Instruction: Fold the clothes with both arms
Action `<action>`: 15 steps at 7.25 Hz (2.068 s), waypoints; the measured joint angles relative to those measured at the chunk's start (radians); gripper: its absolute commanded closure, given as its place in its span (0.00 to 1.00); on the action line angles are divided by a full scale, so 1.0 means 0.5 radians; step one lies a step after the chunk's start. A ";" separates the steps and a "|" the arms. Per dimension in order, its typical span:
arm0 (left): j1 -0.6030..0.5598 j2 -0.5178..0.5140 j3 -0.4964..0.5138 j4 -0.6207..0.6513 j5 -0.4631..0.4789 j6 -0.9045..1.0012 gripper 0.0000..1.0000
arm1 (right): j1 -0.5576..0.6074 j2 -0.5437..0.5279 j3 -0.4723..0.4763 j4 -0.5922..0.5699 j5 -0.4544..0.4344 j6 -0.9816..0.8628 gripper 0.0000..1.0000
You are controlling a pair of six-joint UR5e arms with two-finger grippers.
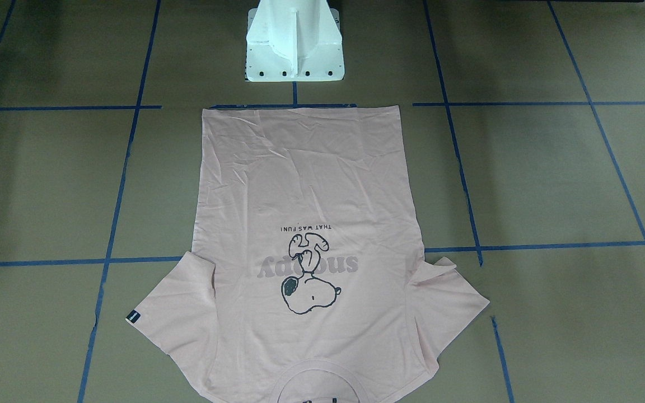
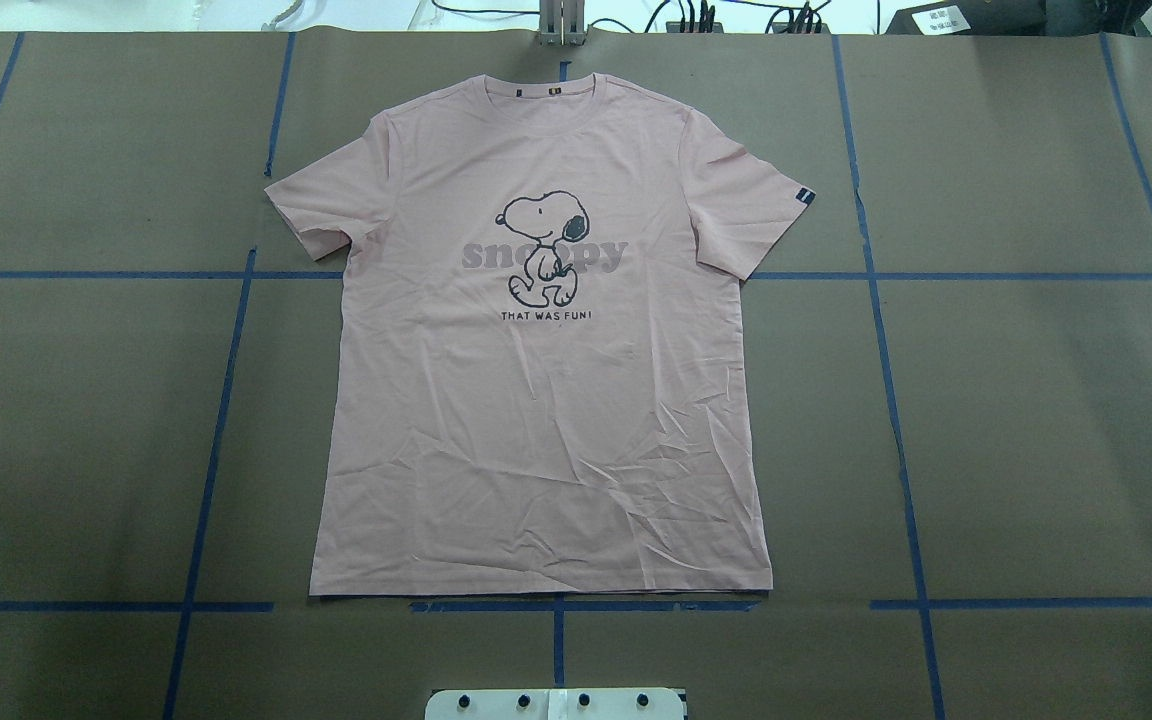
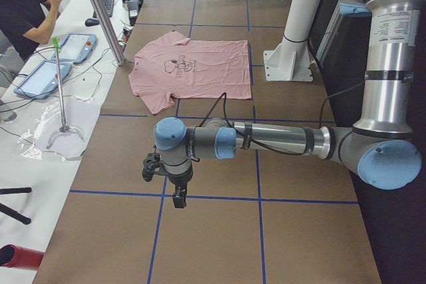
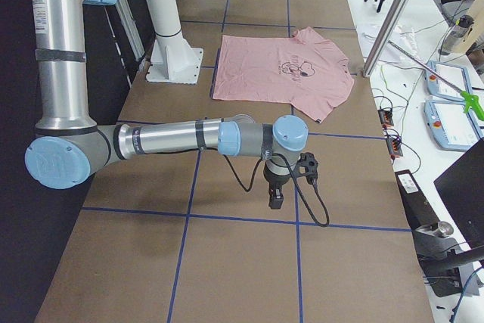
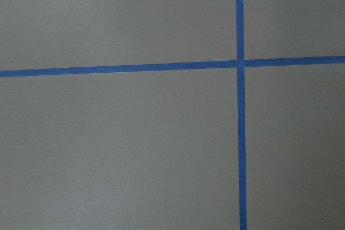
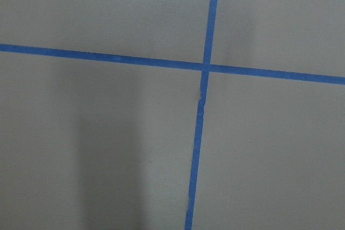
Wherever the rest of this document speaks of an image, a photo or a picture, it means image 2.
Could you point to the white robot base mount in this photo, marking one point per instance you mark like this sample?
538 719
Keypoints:
559 703

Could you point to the black box with label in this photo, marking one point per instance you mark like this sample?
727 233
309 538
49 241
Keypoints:
978 18

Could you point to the pink Snoopy t-shirt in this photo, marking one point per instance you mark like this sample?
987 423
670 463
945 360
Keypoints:
541 383

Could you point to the aluminium frame post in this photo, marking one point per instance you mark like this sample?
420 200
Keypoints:
562 23

